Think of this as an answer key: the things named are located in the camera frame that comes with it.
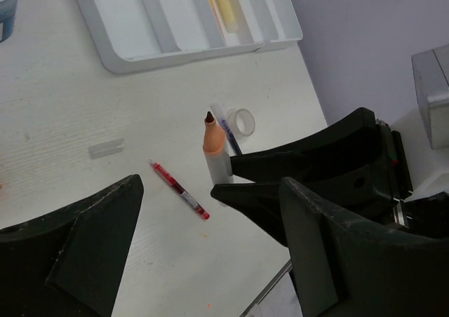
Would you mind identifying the orange marker pen body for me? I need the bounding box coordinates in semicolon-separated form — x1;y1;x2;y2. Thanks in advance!
203;112;234;185

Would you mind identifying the yellow highlighter in tray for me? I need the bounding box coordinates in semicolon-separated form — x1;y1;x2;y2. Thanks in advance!
216;0;239;34

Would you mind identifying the blue gel pen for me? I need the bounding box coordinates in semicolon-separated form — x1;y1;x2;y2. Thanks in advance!
210;103;242;155

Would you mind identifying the red gel pen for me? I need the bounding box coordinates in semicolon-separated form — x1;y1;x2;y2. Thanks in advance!
149;160;210;220

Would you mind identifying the clear pen cap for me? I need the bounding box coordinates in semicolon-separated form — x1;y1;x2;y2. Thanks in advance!
88;138;124;159

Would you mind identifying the blue jar with label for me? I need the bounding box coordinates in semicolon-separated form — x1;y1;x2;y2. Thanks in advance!
0;0;18;42

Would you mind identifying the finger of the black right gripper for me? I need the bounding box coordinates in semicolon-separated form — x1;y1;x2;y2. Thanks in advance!
210;182;287;247

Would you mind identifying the small clear tape roll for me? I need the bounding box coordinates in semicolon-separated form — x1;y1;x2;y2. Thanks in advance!
226;109;255;139

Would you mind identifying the white divided organizer tray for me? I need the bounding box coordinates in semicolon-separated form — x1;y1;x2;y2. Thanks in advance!
77;0;303;74

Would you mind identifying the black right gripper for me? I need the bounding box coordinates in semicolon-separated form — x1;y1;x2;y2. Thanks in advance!
231;107;448;233

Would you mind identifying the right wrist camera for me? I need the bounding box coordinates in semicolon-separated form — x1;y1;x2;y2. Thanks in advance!
411;45;448;149

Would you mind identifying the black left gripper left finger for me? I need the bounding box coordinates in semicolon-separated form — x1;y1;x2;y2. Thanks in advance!
1;175;144;316

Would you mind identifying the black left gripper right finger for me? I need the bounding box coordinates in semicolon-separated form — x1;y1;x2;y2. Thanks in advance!
279;177;448;316

